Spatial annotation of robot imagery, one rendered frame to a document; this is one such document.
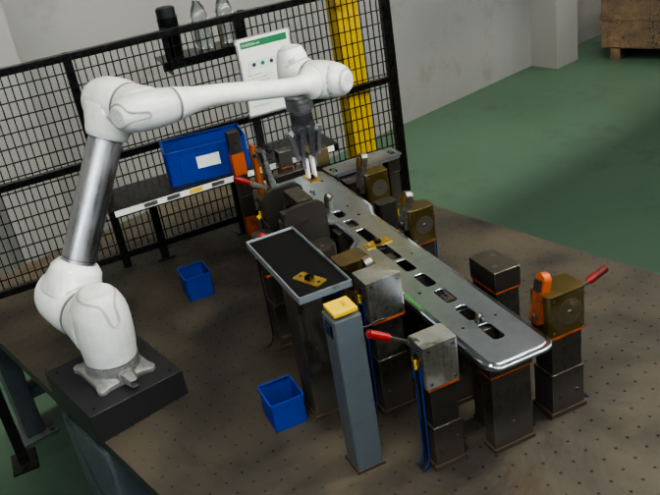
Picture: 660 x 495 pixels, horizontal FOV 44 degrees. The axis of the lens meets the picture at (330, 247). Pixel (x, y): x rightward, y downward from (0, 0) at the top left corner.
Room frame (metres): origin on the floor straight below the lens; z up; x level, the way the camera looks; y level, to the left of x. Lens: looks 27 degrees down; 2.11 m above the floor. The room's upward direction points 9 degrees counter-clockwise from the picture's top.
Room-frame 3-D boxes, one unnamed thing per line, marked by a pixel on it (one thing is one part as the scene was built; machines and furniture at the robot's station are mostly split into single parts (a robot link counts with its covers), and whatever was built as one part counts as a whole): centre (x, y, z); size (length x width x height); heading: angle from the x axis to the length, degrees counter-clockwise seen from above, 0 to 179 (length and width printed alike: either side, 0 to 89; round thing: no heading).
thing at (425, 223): (2.28, -0.30, 0.87); 0.12 x 0.07 x 0.35; 111
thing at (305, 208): (2.17, 0.09, 0.95); 0.18 x 0.13 x 0.49; 21
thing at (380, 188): (2.61, -0.20, 0.87); 0.12 x 0.07 x 0.35; 111
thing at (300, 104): (2.59, 0.02, 1.33); 0.09 x 0.09 x 0.06
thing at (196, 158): (2.91, 0.40, 1.10); 0.30 x 0.17 x 0.13; 103
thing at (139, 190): (2.92, 0.36, 1.02); 0.90 x 0.22 x 0.03; 111
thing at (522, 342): (2.14, -0.16, 1.00); 1.38 x 0.22 x 0.02; 21
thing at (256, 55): (3.14, 0.12, 1.30); 0.23 x 0.02 x 0.31; 111
